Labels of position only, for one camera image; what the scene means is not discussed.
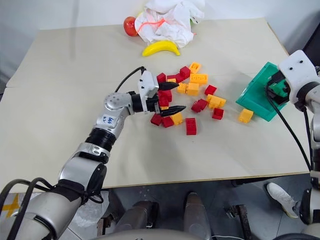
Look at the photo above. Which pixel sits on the long red toy block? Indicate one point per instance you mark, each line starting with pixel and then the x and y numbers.
pixel 191 126

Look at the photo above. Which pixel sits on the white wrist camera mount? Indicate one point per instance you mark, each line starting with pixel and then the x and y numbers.
pixel 297 72
pixel 148 83

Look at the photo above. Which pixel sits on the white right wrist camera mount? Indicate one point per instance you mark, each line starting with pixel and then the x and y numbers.
pixel 297 72

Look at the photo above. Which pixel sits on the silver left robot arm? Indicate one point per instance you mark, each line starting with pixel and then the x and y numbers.
pixel 82 172

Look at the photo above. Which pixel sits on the small yellow toy block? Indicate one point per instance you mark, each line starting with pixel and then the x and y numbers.
pixel 164 108
pixel 172 80

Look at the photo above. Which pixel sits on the teal plastic bin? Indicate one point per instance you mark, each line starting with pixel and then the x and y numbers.
pixel 252 95

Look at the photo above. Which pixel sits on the green toy block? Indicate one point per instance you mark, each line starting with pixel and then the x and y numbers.
pixel 279 88

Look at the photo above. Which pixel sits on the white shoe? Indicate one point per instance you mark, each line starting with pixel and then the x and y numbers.
pixel 281 198

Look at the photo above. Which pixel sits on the yellow banana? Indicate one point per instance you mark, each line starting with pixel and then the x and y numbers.
pixel 160 47

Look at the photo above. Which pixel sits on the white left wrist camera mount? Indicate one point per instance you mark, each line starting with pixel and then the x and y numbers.
pixel 148 83

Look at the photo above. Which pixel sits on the dark rounded grey shape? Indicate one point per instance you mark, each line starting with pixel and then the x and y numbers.
pixel 137 217
pixel 197 215

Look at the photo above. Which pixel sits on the red apple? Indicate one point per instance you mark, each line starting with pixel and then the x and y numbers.
pixel 130 27

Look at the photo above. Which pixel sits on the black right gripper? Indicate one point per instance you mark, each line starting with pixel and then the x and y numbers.
pixel 284 78

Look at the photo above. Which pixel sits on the long yellow toy block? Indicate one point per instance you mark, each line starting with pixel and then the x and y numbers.
pixel 199 78

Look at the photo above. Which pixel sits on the crumpled white plastic bag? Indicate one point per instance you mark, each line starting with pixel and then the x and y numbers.
pixel 167 22

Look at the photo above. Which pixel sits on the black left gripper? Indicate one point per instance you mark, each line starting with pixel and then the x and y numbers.
pixel 153 104

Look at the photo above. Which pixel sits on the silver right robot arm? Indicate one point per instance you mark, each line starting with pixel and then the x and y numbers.
pixel 315 130

